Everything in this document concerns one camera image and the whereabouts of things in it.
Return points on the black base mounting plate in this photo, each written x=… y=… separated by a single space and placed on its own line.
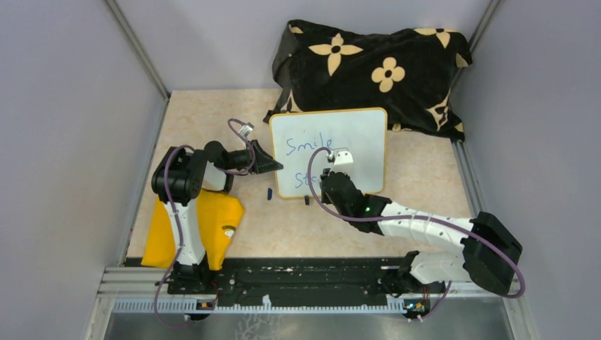
x=301 y=282

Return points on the white whiteboard yellow frame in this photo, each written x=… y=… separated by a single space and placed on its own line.
x=299 y=140

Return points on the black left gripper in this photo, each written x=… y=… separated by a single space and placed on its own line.
x=259 y=160

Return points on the aluminium front rail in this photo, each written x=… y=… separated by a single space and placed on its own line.
x=139 y=289

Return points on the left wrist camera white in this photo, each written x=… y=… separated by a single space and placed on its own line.
x=245 y=130

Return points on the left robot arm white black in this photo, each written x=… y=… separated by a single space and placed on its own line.
x=195 y=217

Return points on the aluminium frame post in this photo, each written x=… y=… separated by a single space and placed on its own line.
x=136 y=46
x=484 y=23

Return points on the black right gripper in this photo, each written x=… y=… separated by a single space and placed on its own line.
x=326 y=197

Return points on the right aluminium frame post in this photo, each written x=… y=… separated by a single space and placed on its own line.
x=484 y=23

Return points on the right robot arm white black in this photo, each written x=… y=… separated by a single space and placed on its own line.
x=480 y=249

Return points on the yellow cloth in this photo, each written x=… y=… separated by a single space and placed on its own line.
x=219 y=216

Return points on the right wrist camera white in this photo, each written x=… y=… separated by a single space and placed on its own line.
x=340 y=160

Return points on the black floral pillow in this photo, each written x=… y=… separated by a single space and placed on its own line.
x=407 y=73

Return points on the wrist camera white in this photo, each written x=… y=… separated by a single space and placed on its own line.
x=245 y=130
x=340 y=160

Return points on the left aluminium frame post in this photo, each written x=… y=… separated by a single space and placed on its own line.
x=136 y=46

